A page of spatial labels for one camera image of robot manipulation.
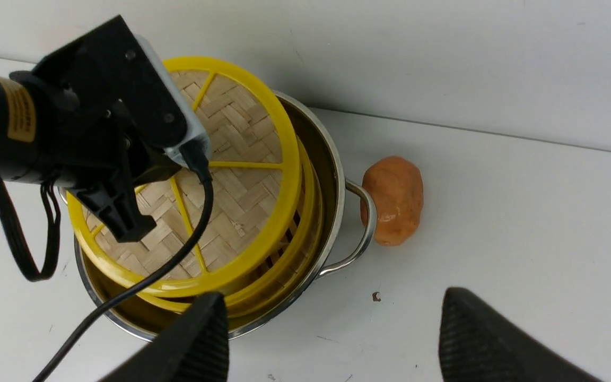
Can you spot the bamboo steamer basket yellow rim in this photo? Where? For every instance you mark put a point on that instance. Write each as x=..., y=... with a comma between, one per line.
x=284, y=265

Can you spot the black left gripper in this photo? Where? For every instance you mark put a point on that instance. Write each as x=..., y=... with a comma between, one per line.
x=111, y=117

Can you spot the woven bamboo lid yellow rim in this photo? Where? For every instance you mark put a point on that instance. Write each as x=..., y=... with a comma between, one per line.
x=243, y=118

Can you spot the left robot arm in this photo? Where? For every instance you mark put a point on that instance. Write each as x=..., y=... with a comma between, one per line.
x=24, y=141

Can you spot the brown plastic potato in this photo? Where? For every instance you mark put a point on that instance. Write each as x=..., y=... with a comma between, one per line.
x=396, y=187

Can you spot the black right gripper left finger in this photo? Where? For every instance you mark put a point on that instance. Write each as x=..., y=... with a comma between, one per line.
x=195, y=347

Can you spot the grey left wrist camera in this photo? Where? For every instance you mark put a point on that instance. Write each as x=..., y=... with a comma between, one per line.
x=188, y=123

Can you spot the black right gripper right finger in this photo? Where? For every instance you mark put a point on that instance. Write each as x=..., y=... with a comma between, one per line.
x=477, y=343

